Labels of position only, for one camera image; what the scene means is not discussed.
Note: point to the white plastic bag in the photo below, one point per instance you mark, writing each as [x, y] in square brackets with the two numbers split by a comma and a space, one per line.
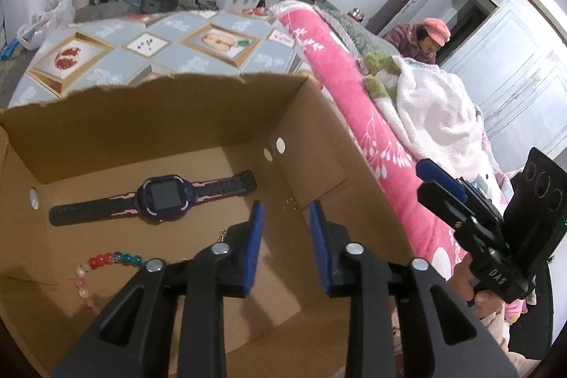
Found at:
[44, 19]

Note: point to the green plush toy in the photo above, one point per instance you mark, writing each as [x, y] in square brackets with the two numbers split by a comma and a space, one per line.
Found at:
[381, 72]

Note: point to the white wardrobe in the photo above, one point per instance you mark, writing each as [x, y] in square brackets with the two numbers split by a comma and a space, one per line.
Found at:
[518, 59]

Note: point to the silver tag charm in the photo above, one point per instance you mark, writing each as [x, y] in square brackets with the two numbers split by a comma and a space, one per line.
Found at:
[223, 235]

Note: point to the large cardboard box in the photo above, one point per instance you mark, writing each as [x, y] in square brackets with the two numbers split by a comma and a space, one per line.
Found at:
[133, 130]

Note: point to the white fleece blanket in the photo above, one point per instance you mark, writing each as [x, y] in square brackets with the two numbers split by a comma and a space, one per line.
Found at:
[443, 108]

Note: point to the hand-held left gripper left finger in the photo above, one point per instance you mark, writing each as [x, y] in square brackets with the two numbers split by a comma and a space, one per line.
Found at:
[254, 247]

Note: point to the fruit print tablecloth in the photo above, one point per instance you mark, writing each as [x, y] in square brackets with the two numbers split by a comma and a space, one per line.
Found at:
[110, 32]

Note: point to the purple black smartwatch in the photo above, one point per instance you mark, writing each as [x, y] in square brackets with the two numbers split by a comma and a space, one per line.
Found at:
[164, 194]

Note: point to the person's right hand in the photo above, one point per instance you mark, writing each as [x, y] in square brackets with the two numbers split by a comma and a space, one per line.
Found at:
[463, 280]

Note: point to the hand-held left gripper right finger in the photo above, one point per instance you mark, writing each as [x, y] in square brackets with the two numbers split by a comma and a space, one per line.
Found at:
[318, 249]

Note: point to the grey floral quilt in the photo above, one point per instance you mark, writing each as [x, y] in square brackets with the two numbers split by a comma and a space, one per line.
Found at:
[354, 28]

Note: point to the blue toy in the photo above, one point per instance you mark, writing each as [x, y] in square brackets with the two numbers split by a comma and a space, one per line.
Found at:
[9, 48]

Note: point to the pink floral blanket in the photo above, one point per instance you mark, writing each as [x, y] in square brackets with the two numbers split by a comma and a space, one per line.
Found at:
[354, 85]

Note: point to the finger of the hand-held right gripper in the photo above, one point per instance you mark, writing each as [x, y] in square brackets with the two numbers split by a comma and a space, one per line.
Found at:
[438, 176]
[438, 201]

